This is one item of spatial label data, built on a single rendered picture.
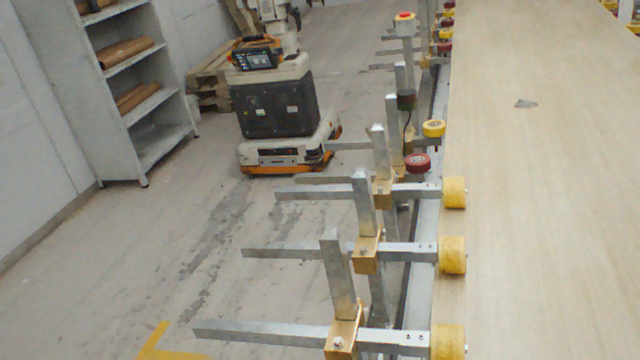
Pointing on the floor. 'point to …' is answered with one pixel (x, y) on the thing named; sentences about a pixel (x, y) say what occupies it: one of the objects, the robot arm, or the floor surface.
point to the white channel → (625, 11)
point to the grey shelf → (110, 83)
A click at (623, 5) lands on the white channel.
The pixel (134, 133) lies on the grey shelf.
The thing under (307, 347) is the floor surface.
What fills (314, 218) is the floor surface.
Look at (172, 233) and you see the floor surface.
